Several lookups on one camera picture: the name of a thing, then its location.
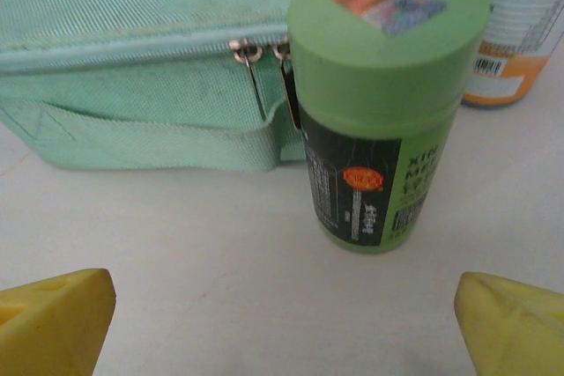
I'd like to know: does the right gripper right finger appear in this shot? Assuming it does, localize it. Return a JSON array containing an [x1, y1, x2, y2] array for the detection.
[[454, 270, 564, 376]]

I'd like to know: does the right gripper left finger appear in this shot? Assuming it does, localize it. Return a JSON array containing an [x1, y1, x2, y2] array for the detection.
[[0, 267, 119, 376]]

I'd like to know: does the green capped bottle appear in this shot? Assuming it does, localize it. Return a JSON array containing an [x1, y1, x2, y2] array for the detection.
[[286, 0, 492, 257]]

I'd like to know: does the orange capped bottle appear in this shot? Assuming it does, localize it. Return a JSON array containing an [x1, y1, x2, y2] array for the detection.
[[460, 0, 564, 108]]

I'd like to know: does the mint green zipper pouch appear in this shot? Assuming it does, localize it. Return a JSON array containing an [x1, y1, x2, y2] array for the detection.
[[0, 0, 475, 173]]

